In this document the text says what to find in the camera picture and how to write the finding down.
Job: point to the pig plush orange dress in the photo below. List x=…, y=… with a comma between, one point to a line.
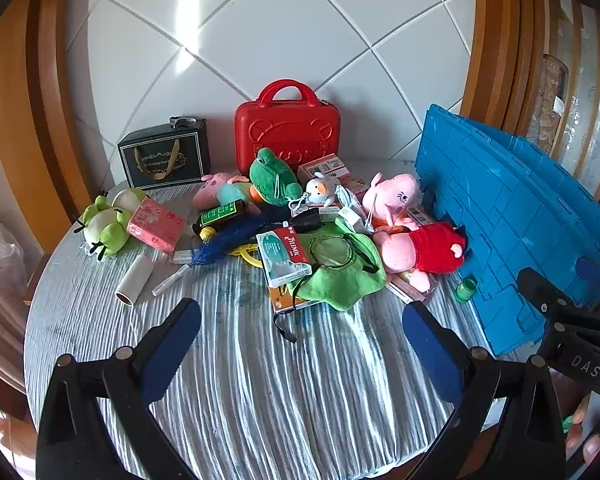
x=392, y=197

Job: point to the white and maroon medicine box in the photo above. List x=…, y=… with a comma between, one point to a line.
x=410, y=287

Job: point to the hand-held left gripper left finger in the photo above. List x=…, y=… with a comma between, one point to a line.
x=172, y=355

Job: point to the pink tissue pack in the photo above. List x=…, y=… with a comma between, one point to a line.
x=155, y=222

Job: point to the pink and teal plush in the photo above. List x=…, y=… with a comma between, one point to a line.
x=220, y=190

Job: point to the white duck plush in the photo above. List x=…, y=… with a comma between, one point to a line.
x=321, y=190

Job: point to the small clear vial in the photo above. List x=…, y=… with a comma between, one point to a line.
x=184, y=257

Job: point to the small green bottle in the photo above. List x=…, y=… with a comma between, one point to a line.
x=466, y=290

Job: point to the light green frog plush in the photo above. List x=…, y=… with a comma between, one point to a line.
x=107, y=222

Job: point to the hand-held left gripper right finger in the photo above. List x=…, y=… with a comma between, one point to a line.
x=430, y=355

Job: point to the pig plush red dress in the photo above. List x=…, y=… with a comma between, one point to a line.
x=420, y=250

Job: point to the black gift box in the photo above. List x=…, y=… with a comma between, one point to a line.
x=165, y=152

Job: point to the dark green frog plush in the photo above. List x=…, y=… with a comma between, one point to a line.
x=272, y=180

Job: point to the white face mask pack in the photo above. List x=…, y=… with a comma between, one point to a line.
x=352, y=197

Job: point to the green cloth frog hat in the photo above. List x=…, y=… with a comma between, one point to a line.
x=340, y=265

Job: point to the clear plastic tube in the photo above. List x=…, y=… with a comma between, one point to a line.
x=171, y=280

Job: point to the yellow plastic hanger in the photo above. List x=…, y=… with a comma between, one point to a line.
x=247, y=255

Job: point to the brown bottle green label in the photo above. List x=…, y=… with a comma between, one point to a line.
x=222, y=214

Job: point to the white barcode box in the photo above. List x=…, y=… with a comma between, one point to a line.
x=420, y=214

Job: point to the blue feather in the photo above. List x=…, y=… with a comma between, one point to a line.
x=230, y=240

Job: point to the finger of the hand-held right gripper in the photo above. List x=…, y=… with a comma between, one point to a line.
x=542, y=292
x=595, y=277

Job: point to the pink medicine box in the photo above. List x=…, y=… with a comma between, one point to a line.
x=322, y=166

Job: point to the red plastic carry case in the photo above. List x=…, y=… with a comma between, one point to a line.
x=285, y=130

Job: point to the blue plastic crate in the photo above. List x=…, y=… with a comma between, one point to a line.
x=510, y=220

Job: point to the red and teal medicine box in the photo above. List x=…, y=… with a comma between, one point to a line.
x=282, y=255

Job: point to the glass door cabinet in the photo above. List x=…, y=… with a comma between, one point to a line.
x=580, y=110

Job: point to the black fabric glove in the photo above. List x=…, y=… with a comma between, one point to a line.
x=304, y=220

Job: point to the wooden door frame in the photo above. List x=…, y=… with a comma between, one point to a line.
x=50, y=85
x=500, y=45

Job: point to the white lint roller refill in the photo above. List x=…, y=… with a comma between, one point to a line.
x=135, y=280

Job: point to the person's right hand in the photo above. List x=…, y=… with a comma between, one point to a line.
x=587, y=440

